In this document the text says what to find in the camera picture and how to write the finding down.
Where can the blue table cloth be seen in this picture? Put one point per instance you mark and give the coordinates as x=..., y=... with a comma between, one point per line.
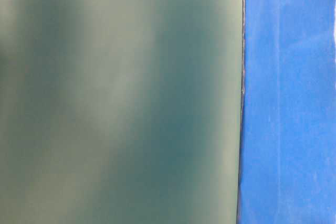
x=287, y=144

